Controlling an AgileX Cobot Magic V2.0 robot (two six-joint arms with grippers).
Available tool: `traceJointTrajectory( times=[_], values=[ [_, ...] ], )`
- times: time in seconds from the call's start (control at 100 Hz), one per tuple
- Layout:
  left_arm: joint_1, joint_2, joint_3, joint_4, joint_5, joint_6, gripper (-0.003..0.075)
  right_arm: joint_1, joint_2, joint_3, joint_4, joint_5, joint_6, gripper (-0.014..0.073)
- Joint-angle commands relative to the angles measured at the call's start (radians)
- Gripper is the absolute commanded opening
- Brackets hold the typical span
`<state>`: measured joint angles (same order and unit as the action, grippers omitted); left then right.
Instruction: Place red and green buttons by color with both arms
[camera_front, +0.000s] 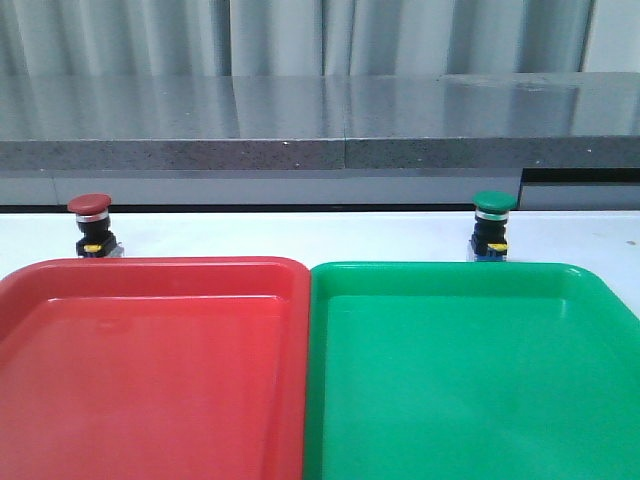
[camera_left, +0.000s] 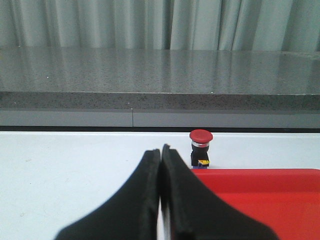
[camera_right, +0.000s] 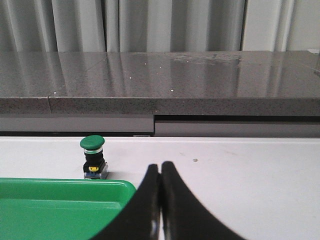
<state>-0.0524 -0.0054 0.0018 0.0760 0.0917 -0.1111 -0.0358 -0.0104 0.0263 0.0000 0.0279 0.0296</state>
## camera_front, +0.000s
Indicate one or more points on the green mushroom push button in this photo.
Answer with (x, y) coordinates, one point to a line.
(488, 240)

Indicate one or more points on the red mushroom push button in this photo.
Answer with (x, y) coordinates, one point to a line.
(93, 220)

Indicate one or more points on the green plastic tray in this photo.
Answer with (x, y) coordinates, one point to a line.
(470, 371)

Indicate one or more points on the grey curtain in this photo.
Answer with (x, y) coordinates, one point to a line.
(292, 38)

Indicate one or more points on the red plastic tray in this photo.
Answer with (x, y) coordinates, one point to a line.
(166, 368)

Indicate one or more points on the grey stone counter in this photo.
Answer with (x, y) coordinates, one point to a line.
(567, 141)

